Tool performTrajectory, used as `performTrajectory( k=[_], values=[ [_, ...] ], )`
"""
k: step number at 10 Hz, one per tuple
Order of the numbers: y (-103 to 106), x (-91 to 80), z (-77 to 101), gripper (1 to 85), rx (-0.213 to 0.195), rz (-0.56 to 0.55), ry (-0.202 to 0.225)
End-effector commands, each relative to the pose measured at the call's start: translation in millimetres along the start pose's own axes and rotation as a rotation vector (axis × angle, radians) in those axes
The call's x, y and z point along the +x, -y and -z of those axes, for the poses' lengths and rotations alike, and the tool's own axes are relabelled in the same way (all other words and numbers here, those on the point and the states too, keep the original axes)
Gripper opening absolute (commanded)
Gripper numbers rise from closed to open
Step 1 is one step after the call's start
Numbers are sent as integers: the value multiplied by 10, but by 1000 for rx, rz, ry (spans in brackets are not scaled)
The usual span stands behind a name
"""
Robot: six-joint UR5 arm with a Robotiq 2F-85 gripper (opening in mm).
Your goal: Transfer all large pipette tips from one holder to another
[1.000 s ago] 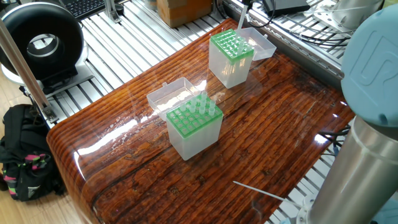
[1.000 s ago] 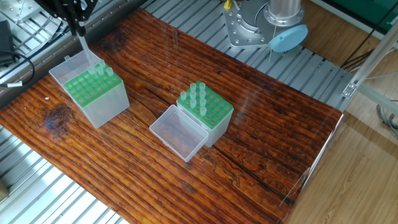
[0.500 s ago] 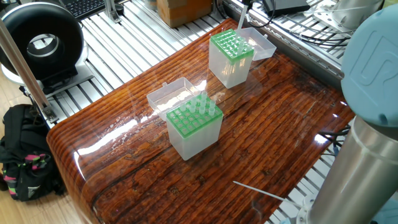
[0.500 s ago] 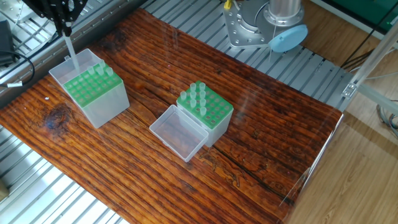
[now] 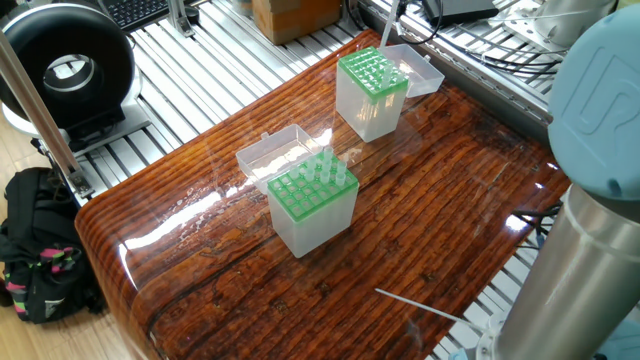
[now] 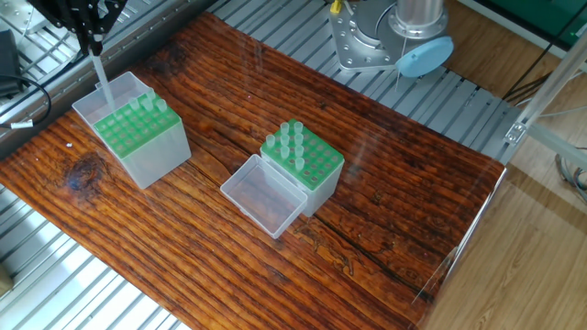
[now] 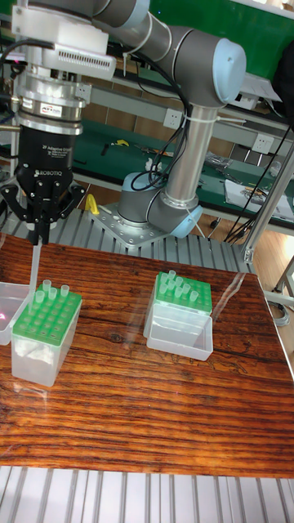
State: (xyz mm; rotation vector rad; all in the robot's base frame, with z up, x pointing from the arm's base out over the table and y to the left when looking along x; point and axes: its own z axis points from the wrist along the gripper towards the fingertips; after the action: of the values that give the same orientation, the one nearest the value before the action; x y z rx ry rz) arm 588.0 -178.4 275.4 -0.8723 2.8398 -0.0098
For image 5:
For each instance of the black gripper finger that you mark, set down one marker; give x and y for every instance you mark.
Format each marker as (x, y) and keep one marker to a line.
(399, 5)
(410, 5)

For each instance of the translucent tip box green rack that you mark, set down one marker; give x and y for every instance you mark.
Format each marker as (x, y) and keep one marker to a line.
(365, 120)
(310, 225)

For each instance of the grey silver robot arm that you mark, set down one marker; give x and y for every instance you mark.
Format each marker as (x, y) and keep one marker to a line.
(590, 200)

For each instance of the black power adapter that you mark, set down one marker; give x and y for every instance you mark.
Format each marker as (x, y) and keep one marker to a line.
(470, 10)

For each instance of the clear hinged box lid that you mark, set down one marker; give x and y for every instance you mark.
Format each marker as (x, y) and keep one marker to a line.
(270, 160)
(425, 75)

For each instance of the brown cardboard box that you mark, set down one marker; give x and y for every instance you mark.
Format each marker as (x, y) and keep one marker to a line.
(295, 15)

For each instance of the black keyboard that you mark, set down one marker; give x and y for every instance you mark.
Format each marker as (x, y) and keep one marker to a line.
(135, 10)

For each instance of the glossy wooden board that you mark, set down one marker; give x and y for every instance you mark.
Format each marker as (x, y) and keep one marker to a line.
(350, 270)

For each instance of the black round fan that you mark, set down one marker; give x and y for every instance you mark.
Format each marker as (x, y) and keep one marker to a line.
(105, 60)

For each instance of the black backpack pink trim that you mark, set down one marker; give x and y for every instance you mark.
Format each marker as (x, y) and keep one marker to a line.
(40, 240)

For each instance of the slim aluminium post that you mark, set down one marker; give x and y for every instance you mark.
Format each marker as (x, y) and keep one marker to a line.
(35, 110)

